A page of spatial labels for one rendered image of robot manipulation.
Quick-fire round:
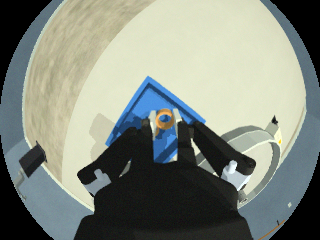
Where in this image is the blue shallow tray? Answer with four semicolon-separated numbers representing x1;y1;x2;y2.
105;76;206;163

